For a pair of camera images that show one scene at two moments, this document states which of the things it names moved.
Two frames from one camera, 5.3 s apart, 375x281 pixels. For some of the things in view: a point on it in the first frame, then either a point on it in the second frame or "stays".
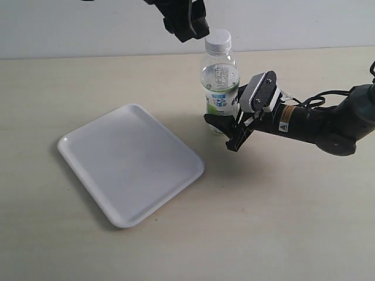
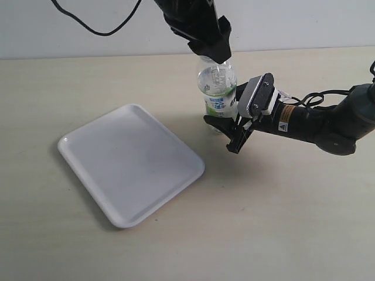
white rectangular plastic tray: x=130 y=163 stays
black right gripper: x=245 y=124 stays
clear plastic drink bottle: x=220 y=76 stays
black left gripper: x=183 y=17 -> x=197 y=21
